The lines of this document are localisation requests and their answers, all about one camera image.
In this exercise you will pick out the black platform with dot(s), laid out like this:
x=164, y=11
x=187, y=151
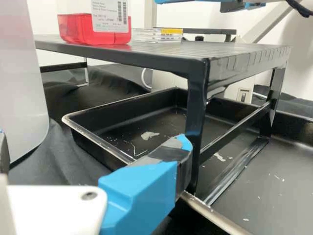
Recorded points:
x=156, y=52

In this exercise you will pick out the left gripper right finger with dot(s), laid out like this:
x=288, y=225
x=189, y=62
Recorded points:
x=141, y=186

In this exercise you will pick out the clear flask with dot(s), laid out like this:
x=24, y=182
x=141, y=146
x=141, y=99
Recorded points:
x=19, y=85

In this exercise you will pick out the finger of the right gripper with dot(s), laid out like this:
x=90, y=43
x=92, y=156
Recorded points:
x=165, y=1
x=232, y=6

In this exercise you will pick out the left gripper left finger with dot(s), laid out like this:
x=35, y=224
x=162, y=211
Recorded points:
x=4, y=151

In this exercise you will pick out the black tray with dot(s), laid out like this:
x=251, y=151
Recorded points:
x=117, y=129

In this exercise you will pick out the red liquid bottle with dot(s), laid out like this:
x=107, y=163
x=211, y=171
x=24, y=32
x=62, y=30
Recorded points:
x=78, y=29

